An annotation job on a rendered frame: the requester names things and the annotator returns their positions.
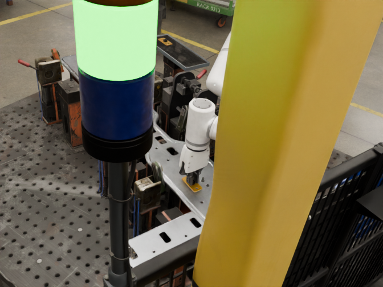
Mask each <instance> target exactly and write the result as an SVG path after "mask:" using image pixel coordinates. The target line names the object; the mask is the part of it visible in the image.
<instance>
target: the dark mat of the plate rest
mask: <svg viewBox="0 0 383 287"><path fill-rule="evenodd" d="M160 38H165V39H167V40H168V41H170V42H171V43H172V45H169V46H166V45H165V44H163V43H162V42H161V41H159V40H158V39H160ZM156 46H158V47H159V48H161V49H162V50H163V51H165V52H166V53H167V54H169V55H170V56H171V57H173V58H174V59H176V61H178V62H179V63H181V64H182V65H184V66H185V67H186V68H187V67H191V66H194V65H199V64H203V63H207V62H206V61H204V60H203V59H201V58H200V57H199V56H197V55H196V54H194V53H193V52H191V51H190V50H188V49H187V48H186V47H184V46H183V45H181V44H179V42H177V41H175V40H174V39H172V38H171V37H170V36H168V35H164V36H158V37H157V40H156Z"/></svg>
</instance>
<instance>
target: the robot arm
mask: <svg viewBox="0 0 383 287"><path fill-rule="evenodd" d="M230 35H231V32H230V33H229V35H228V37H227V39H226V41H225V43H224V45H223V47H222V49H221V51H220V53H219V55H218V57H217V59H216V61H215V63H214V65H213V67H212V69H211V71H210V73H209V75H208V77H207V80H206V86H207V88H208V90H210V91H211V92H213V93H214V94H215V95H217V96H218V97H219V98H221V93H222V86H223V78H224V74H225V67H226V60H227V53H228V49H229V42H230ZM214 112H215V105H214V103H213V102H212V101H210V100H208V99H202V98H198V99H194V100H192V101H191V102H190V103H189V109H188V119H187V125H186V136H185V145H184V146H183V148H182V152H181V156H180V163H179V167H181V169H180V172H179V173H180V174H181V175H186V176H187V177H186V182H187V183H188V184H190V185H191V186H192V185H193V180H194V181H195V182H196V183H198V180H199V175H200V174H201V171H202V170H203V168H204V167H205V166H207V165H208V163H209V154H210V149H209V145H210V139H212V140H215V138H216V132H217V122H218V116H216V115H215V113H214Z"/></svg>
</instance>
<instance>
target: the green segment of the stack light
mask: <svg viewBox="0 0 383 287"><path fill-rule="evenodd" d="M73 8H74V24H75V38H76V53H77V61H78V66H79V67H80V68H81V69H82V70H83V71H84V72H86V73H87V74H89V75H91V76H94V77H97V78H100V79H104V80H117V81H122V80H132V79H136V78H139V77H142V76H144V75H146V74H147V73H149V72H150V71H151V70H152V69H153V68H154V66H155V63H156V40H157V16H158V0H153V1H151V2H149V3H146V4H144V5H139V6H131V7H111V6H102V5H97V4H93V3H89V2H87V1H84V0H73Z"/></svg>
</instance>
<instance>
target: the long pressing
mask: <svg viewBox="0 0 383 287"><path fill-rule="evenodd" d="M60 61H61V63H62V64H63V65H64V67H65V68H66V69H67V70H68V71H69V72H70V73H71V74H72V75H73V77H74V78H75V79H76V80H77V81H79V76H78V61H77V54H75V55H70V56H64V57H62V58H60ZM158 118H159V115H158V113H157V112H156V111H155V110H153V129H154V130H155V131H156V132H155V133H153V144H152V147H151V149H150V150H149V151H148V152H147V153H146V154H145V159H146V162H147V164H148V165H149V166H150V167H151V168H152V165H151V163H153V162H155V161H159V163H160V165H161V166H162V168H163V172H162V173H163V177H164V182H165V183H166V184H167V185H168V186H169V188H170V189H171V190H172V191H173V192H174V193H175V194H176V195H177V196H178V197H179V198H180V199H181V201H182V202H183V203H184V204H185V205H186V206H187V207H188V209H189V210H190V211H193V212H195V213H196V214H197V215H198V216H199V218H200V219H201V220H202V221H203V222H204V221H205V217H206V214H207V210H208V207H209V203H210V197H211V191H212V186H213V174H214V162H213V161H212V160H211V159H210V158H209V163H208V165H207V166H205V167H204V168H203V170H202V171H201V174H200V175H199V180H198V184H199V185H200V186H201V187H202V189H201V190H199V191H197V192H194V191H193V190H192V189H191V188H190V187H189V186H188V185H187V184H186V183H185V182H184V181H183V180H182V178H183V177H186V175H181V174H180V173H179V172H180V169H181V167H179V163H180V155H181V152H182V148H183V146H184V145H185V142H184V141H177V140H174V139H172V138H170V137H169V136H168V135H167V134H166V133H165V132H164V131H163V130H162V129H161V128H160V127H159V126H158V125H157V121H158ZM156 137H162V138H163V139H164V140H165V141H166V143H164V144H160V143H159V142H158V141H157V140H156V139H155V138H156ZM156 148H158V149H156ZM170 148H173V149H174V150H175V151H176V152H177V153H178V154H177V155H171V154H170V153H169V152H168V151H167V149H170ZM167 160H169V161H167ZM202 177H204V182H202V181H201V180H202ZM207 184H209V187H207V186H206V185H207ZM201 202H203V203H201Z"/></svg>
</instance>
